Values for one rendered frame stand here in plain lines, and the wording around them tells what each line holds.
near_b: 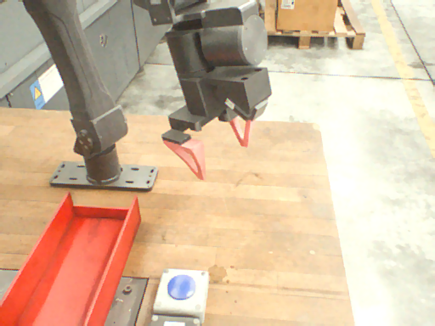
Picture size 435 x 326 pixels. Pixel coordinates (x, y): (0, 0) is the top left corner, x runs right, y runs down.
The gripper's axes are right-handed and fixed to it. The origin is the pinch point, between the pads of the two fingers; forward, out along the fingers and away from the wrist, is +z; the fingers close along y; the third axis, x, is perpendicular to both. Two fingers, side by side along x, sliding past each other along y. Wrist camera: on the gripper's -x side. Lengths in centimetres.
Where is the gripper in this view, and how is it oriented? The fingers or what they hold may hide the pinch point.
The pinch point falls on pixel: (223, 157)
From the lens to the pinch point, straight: 63.7
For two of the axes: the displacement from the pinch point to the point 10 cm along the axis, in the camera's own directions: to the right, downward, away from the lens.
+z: 2.4, 8.3, 5.0
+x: -6.9, -2.1, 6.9
